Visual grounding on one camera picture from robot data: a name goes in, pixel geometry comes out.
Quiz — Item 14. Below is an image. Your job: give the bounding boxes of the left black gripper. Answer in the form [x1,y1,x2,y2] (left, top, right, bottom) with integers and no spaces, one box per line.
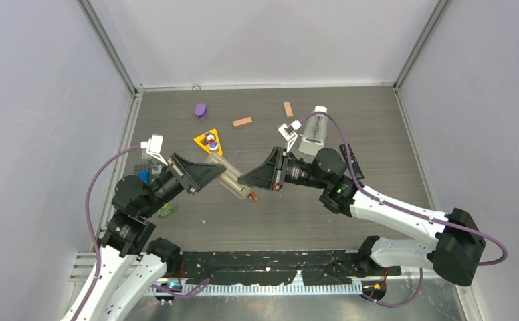
[142,150,226,217]

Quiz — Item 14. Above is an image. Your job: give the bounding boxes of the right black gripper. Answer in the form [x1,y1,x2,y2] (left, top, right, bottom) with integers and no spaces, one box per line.
[239,147,329,191]

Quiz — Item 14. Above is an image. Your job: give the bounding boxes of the white printed card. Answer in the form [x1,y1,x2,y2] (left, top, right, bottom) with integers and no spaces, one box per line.
[205,153,253,199]

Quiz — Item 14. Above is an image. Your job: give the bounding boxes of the black remote control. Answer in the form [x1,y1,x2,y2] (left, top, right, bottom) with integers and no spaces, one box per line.
[339,143,365,181]

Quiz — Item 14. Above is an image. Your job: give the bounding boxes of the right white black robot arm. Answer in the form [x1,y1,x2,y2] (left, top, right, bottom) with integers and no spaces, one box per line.
[238,147,486,286]

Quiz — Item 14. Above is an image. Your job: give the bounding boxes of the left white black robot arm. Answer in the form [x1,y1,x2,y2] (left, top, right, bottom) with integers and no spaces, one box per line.
[63,153,226,320]

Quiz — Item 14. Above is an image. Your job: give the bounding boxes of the yellow triangular toy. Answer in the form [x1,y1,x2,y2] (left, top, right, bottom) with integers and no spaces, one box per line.
[193,128,223,156]

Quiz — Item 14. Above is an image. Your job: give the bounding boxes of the grey building plate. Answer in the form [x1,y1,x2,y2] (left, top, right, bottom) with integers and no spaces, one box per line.
[134,160,163,184]

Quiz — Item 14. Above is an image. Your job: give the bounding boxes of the green toy piece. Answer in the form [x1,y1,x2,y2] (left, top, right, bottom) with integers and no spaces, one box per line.
[156,203,173,218]

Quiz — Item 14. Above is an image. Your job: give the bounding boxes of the blue building brick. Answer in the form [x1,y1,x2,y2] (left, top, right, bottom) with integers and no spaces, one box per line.
[137,171,151,185]

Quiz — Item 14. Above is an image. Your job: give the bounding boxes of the small clear grey tile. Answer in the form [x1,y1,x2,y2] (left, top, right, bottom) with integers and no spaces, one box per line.
[141,150,152,160]

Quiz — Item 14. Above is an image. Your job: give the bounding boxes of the purple plastic cap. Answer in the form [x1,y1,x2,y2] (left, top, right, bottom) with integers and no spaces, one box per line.
[194,103,207,120]

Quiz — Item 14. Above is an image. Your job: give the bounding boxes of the white metronome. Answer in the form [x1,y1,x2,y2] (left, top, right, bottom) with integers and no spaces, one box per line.
[298,114,327,156]

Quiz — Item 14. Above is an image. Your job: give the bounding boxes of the upright orange wooden block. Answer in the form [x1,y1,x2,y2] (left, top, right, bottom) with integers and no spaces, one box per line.
[283,102,294,118]

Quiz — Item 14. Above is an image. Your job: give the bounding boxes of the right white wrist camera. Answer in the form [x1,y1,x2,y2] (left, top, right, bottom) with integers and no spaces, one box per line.
[277,120,302,152]

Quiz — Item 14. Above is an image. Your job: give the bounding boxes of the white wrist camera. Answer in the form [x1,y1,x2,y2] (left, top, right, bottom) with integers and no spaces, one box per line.
[277,120,302,152]
[140,134,168,166]

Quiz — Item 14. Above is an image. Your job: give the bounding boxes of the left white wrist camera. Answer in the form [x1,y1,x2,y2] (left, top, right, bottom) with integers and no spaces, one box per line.
[140,134,168,166]

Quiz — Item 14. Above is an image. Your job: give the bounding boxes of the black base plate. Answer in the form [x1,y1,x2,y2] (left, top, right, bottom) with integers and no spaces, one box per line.
[167,249,401,286]

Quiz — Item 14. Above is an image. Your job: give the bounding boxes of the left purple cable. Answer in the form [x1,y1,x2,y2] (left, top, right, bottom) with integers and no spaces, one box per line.
[70,145,147,321]

